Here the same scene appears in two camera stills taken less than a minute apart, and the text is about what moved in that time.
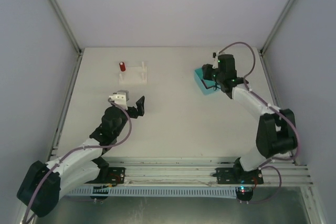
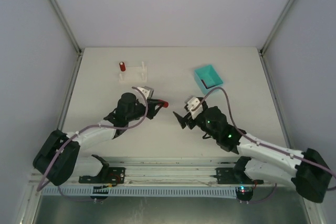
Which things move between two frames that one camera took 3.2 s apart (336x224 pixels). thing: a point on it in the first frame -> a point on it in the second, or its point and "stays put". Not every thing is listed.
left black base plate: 110,176 stays put
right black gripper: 207,72 -> 189,119
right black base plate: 238,176 stays put
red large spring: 122,66 stays put
